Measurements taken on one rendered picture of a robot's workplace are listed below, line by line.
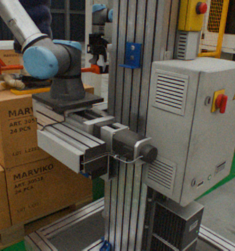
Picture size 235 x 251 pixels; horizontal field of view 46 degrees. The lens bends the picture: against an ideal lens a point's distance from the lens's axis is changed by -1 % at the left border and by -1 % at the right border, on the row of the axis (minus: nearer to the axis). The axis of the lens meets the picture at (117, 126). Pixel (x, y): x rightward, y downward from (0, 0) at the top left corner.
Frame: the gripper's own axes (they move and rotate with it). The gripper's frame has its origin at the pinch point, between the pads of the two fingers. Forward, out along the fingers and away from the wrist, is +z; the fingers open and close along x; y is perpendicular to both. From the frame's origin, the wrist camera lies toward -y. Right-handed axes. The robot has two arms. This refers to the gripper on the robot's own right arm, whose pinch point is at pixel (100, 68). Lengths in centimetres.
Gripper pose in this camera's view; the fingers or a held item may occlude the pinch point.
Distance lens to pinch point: 168.2
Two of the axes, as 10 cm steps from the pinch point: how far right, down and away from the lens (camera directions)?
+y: -7.9, 1.9, -5.9
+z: -0.5, 9.3, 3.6
